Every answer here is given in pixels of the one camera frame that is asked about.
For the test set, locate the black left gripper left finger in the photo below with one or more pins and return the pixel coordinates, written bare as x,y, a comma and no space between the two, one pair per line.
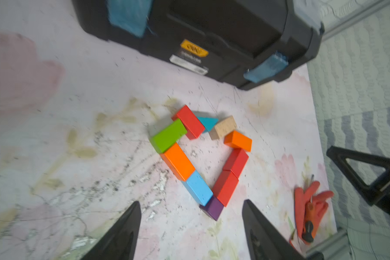
119,242

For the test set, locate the aluminium front rail frame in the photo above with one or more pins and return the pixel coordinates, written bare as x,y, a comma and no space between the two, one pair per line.
336,247

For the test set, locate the green rectangular block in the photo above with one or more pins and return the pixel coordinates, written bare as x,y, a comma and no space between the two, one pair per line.
167,137

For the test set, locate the orange rectangular block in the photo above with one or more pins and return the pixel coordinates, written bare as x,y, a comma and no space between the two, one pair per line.
238,140

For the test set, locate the orange handled tool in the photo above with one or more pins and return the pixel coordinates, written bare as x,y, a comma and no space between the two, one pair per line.
308,233

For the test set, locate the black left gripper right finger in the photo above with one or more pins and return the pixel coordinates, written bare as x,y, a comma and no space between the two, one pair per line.
263,239

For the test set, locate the natural wood rectangular block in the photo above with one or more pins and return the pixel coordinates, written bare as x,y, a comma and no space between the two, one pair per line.
223,128

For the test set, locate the light blue block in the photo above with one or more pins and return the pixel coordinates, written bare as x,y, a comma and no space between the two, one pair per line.
198,188

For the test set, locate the purple cube block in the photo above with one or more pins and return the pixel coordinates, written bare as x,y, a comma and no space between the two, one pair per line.
213,208

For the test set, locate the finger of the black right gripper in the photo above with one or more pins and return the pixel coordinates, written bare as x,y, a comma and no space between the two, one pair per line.
375,190

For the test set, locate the teal triangular block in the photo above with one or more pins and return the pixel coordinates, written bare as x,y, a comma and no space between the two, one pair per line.
208,123

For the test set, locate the dark red rectangular block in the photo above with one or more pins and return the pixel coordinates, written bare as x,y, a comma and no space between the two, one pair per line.
236,162

